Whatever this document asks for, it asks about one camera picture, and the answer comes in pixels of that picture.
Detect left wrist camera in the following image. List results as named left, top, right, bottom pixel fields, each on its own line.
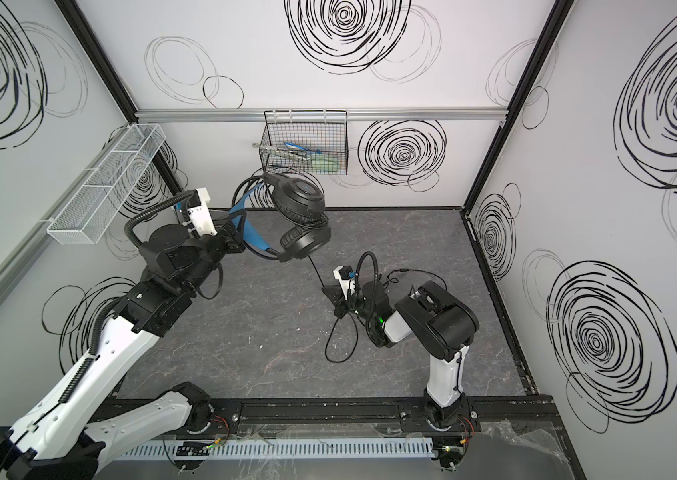
left=184, top=187, right=218, bottom=237

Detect black blue headphones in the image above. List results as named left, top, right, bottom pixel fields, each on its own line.
left=228, top=172, right=332, bottom=263

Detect white mesh shelf basket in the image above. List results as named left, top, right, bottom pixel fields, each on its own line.
left=46, top=123, right=166, bottom=245

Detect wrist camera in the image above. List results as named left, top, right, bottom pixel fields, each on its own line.
left=332, top=265, right=356, bottom=301
left=184, top=187, right=218, bottom=237

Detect aluminium wall rail back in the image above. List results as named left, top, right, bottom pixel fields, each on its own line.
left=136, top=106, right=508, bottom=123

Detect black wire basket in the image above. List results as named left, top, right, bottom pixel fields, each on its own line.
left=258, top=120, right=349, bottom=175

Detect white slotted cable duct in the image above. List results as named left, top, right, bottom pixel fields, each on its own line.
left=118, top=437, right=435, bottom=463

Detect green spatula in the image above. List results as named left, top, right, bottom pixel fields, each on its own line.
left=252, top=143, right=341, bottom=173

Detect blue tool in basket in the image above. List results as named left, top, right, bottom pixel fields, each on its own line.
left=284, top=142, right=314, bottom=156

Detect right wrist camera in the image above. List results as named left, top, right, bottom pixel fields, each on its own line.
left=332, top=265, right=356, bottom=301

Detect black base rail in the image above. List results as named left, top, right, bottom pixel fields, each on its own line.
left=198, top=395, right=563, bottom=438

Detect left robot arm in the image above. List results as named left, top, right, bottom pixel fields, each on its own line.
left=0, top=189, right=246, bottom=479

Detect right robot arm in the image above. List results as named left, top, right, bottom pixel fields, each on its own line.
left=322, top=251, right=480, bottom=432

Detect aluminium wall rail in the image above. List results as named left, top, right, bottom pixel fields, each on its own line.
left=0, top=123, right=136, bottom=361
left=136, top=106, right=508, bottom=123

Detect aluminium wall rail left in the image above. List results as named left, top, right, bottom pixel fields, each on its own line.
left=0, top=123, right=136, bottom=361

